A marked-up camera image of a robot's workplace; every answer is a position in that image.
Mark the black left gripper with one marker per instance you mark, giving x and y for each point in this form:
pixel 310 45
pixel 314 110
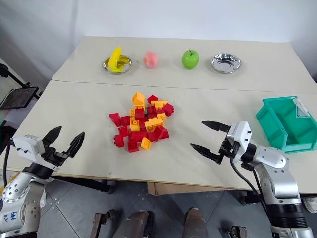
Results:
pixel 53 156

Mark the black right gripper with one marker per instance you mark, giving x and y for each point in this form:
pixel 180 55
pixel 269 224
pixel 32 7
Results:
pixel 227 151

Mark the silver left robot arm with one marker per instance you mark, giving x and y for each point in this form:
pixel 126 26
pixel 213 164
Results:
pixel 15 189

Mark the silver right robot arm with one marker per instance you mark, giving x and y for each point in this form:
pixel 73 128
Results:
pixel 277 171

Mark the black table leg bar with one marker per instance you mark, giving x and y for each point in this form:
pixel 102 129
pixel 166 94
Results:
pixel 84 184

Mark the green plastic storage bin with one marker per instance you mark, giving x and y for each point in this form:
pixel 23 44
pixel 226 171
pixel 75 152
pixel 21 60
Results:
pixel 270 119

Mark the black panel on stand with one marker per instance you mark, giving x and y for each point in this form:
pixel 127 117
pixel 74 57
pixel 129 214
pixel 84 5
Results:
pixel 18 98

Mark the green plastic toy brick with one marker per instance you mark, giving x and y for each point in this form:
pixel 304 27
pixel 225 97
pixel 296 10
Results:
pixel 146 111

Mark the silver metal bowl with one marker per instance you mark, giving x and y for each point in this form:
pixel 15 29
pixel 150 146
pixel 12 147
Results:
pixel 105 66
pixel 226 63

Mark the green apple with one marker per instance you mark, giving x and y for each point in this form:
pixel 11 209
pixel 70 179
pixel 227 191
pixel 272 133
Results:
pixel 190 60

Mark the dark rounded shape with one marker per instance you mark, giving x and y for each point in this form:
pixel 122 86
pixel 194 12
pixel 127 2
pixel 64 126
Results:
pixel 136 224
pixel 196 223

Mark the clear plastic label holder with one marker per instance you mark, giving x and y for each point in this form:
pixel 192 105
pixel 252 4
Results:
pixel 301 109

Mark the yellow banana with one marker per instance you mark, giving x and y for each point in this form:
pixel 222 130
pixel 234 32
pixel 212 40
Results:
pixel 114 59

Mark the pink peach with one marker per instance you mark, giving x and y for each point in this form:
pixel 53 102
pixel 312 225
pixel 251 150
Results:
pixel 150 59

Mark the white shoe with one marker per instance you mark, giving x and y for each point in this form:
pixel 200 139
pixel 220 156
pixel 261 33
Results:
pixel 310 205

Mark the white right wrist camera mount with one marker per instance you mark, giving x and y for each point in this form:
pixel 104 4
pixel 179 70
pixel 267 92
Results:
pixel 239 136

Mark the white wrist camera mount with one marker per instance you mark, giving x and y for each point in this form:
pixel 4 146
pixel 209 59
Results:
pixel 239 136
pixel 26 146

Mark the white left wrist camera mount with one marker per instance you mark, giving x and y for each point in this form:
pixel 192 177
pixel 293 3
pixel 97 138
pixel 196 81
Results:
pixel 26 146

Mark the dark metal bracket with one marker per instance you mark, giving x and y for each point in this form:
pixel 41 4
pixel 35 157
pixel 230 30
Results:
pixel 99 224
pixel 236 231

